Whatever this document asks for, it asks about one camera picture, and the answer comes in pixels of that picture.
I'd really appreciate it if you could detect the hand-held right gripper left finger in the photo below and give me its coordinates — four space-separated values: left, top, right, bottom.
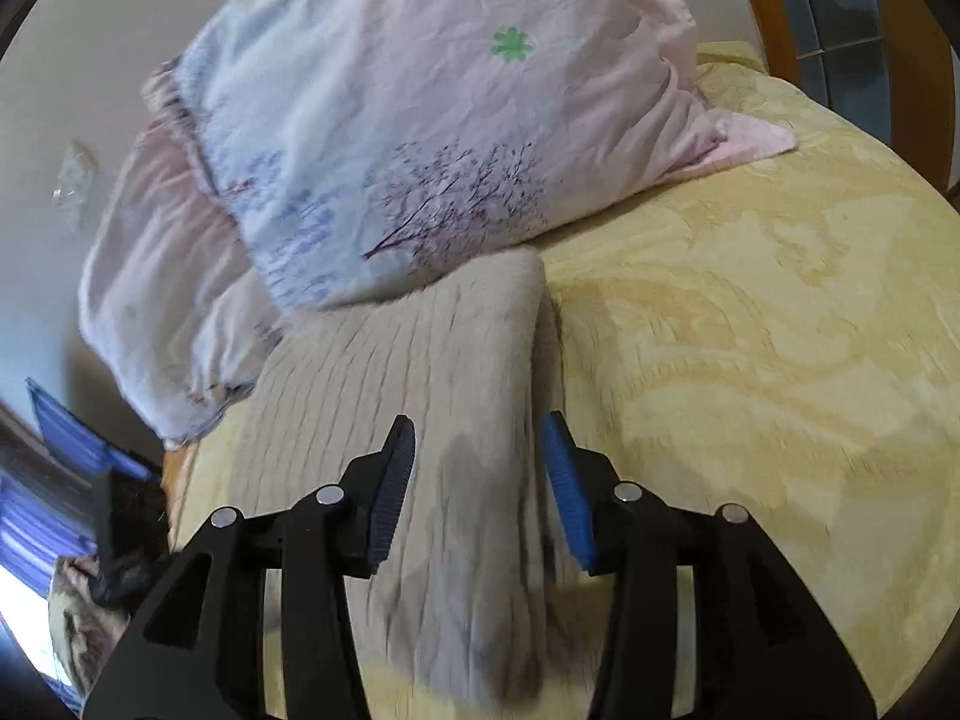
82 414 417 720

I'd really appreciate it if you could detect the dark cloth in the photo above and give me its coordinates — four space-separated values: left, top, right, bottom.
88 469 172 612

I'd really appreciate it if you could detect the tree print pillow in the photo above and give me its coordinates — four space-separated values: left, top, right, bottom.
142 0 797 314

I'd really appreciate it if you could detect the window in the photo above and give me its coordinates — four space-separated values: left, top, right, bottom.
0 379 162 691

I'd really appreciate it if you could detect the pink floral pillow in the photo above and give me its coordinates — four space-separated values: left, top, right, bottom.
79 116 292 452

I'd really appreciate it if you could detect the yellow patterned bed sheet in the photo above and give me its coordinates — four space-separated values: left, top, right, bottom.
169 41 960 720

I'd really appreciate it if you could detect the wooden bed headboard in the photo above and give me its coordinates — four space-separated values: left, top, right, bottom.
724 0 960 200

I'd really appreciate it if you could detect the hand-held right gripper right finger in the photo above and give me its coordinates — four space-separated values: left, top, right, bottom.
537 409 877 720

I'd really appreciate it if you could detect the patterned brown cloth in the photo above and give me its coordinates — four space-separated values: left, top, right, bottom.
46 553 147 702

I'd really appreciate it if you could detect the beige cable knit sweater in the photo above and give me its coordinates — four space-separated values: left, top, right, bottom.
229 247 565 706

